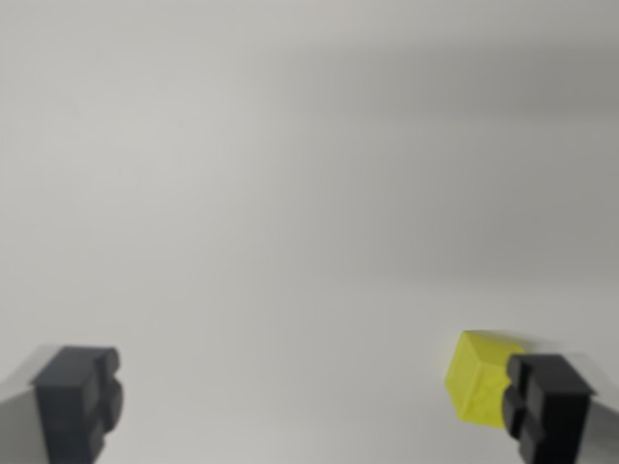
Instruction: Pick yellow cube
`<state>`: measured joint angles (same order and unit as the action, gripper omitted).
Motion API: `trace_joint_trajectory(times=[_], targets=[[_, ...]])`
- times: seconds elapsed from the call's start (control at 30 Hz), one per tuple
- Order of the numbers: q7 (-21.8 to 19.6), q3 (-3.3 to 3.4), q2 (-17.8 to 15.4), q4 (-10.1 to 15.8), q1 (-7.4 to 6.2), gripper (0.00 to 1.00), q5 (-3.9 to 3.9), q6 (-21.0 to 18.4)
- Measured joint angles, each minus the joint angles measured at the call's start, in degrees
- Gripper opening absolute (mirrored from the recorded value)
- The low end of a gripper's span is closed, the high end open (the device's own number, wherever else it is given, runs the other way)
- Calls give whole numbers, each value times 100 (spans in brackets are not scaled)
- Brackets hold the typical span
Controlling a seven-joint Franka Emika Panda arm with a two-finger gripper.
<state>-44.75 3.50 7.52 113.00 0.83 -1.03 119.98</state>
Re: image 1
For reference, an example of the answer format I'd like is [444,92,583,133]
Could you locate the black grey gripper left finger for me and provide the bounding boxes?
[0,344,125,464]

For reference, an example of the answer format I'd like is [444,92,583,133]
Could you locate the black grey gripper right finger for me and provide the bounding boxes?
[500,352,619,464]

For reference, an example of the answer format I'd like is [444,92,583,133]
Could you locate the yellow cube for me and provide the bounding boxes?
[443,330,528,430]

